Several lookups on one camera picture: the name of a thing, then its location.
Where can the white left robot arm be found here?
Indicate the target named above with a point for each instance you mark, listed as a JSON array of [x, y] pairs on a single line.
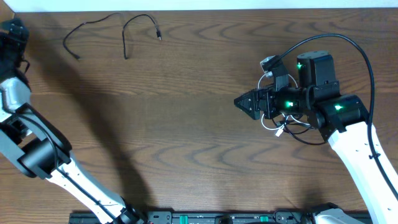
[[37, 148]]

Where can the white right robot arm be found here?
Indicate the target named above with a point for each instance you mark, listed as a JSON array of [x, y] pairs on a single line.
[[342, 120]]

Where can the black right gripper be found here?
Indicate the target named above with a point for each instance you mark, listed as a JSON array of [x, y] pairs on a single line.
[[266, 96]]

